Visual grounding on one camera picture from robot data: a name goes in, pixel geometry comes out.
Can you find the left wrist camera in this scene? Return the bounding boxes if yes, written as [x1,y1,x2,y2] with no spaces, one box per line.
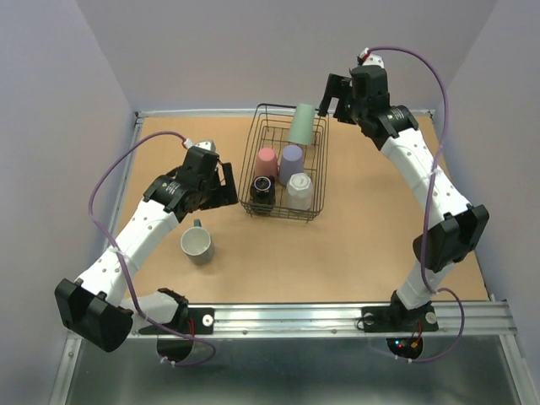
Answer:
[183,138,216,153]

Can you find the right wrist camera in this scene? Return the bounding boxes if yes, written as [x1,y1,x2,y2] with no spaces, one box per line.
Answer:
[357,48,385,68]

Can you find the black mug white inside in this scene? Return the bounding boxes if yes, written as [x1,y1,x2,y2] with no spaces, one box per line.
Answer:
[250,175,276,215]

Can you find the black wire dish rack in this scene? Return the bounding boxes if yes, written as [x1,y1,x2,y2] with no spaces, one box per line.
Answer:
[237,103,329,222]

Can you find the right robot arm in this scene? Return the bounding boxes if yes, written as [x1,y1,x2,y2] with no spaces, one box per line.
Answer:
[318,65,489,329]

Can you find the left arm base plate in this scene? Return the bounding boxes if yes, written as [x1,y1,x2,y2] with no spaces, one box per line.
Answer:
[138,304,216,338]

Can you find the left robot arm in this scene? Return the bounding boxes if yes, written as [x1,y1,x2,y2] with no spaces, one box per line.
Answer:
[54,141,238,353]

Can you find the lavender cup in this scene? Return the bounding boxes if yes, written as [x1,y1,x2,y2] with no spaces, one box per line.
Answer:
[278,144,304,186]

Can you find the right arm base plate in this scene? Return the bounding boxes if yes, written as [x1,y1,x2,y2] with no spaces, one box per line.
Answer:
[359,305,439,333]

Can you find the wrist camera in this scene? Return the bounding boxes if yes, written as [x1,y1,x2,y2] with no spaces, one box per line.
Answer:
[357,48,385,68]
[183,138,216,153]

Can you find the green cup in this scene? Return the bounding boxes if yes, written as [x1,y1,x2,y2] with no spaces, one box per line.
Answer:
[288,104,316,145]

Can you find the pink cup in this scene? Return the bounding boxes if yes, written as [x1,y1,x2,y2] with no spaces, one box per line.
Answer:
[254,148,278,178]

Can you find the grey mug white inside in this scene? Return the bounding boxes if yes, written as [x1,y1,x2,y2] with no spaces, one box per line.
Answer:
[181,219,214,266]

